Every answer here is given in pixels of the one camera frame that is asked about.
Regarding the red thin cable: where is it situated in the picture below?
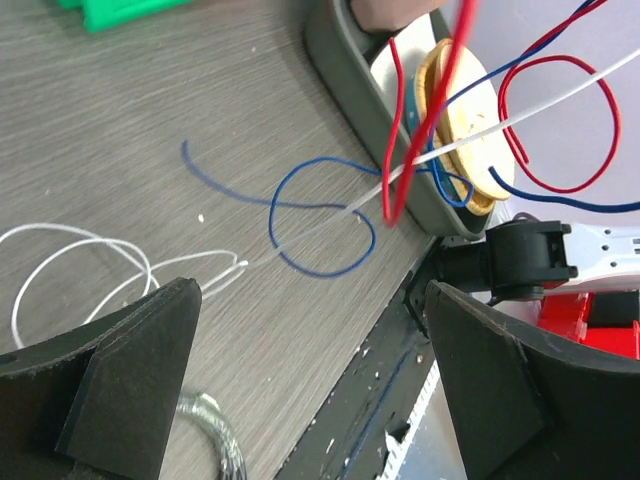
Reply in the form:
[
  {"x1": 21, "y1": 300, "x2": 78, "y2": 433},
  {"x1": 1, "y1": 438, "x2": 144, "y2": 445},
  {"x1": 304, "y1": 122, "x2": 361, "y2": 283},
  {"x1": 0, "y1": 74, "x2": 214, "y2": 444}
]
[{"x1": 382, "y1": 0, "x2": 622, "y2": 226}]

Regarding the dark grey tray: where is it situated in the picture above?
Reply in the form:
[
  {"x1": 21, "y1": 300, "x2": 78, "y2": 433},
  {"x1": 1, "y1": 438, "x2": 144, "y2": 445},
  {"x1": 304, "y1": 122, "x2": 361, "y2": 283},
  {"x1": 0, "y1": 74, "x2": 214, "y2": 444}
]
[{"x1": 303, "y1": 1, "x2": 489, "y2": 240}]

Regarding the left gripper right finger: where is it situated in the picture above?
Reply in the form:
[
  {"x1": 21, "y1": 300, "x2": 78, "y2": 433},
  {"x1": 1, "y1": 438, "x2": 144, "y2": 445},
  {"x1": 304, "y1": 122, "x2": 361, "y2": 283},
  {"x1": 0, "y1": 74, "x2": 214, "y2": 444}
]
[{"x1": 426, "y1": 281, "x2": 639, "y2": 479}]

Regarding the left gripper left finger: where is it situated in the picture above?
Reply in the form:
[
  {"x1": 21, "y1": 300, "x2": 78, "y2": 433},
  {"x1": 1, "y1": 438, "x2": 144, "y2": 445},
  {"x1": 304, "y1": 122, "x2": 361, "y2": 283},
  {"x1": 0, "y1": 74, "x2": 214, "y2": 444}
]
[{"x1": 1, "y1": 278, "x2": 202, "y2": 479}]

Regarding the white slotted cable duct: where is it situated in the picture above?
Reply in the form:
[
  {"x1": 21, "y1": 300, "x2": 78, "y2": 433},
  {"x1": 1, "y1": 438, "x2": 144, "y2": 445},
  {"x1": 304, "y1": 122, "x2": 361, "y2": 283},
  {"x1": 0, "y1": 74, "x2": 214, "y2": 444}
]
[{"x1": 377, "y1": 362, "x2": 446, "y2": 479}]

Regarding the blue thin cable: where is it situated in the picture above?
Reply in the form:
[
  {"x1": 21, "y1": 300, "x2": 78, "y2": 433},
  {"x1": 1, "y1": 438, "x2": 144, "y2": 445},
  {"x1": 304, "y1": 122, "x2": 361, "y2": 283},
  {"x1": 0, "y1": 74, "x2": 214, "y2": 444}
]
[{"x1": 180, "y1": 0, "x2": 640, "y2": 279}]

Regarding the left green plastic bin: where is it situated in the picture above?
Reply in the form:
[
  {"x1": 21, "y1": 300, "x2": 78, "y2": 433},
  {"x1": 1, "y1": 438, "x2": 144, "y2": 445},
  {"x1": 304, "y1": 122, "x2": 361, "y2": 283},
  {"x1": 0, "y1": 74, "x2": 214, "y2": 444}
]
[{"x1": 46, "y1": 0, "x2": 191, "y2": 33}]

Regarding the white cable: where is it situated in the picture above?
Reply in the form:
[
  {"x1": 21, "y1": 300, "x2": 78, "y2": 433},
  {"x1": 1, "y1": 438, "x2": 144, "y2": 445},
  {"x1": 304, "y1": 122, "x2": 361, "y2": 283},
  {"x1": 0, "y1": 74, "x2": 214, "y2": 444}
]
[{"x1": 0, "y1": 49, "x2": 640, "y2": 351}]

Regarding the red box beside table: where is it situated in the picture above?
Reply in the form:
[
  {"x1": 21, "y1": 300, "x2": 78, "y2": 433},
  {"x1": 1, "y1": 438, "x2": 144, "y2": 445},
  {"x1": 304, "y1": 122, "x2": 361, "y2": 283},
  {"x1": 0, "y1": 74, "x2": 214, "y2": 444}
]
[{"x1": 537, "y1": 290, "x2": 639, "y2": 361}]

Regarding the pink ceramic mug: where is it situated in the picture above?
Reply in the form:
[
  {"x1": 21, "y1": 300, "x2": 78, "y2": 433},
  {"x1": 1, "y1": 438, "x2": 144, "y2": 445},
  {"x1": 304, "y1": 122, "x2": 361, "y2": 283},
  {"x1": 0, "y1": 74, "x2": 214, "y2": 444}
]
[{"x1": 350, "y1": 0, "x2": 446, "y2": 32}]

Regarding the white square plate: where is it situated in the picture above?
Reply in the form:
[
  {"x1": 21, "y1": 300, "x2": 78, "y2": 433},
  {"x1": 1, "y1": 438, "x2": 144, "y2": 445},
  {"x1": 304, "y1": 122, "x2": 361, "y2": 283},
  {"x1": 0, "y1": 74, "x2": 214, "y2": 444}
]
[{"x1": 370, "y1": 14, "x2": 451, "y2": 165}]

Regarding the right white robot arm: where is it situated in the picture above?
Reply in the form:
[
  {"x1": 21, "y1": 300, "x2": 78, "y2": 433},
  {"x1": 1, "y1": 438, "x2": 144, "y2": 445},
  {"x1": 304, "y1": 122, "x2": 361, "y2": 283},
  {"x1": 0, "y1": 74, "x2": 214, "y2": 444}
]
[{"x1": 435, "y1": 221, "x2": 639, "y2": 303}]

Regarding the bird pattern plate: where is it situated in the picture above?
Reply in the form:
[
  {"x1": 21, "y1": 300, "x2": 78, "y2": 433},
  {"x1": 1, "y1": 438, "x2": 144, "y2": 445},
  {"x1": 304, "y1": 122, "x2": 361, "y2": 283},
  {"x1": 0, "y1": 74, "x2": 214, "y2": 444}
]
[{"x1": 405, "y1": 38, "x2": 515, "y2": 216}]

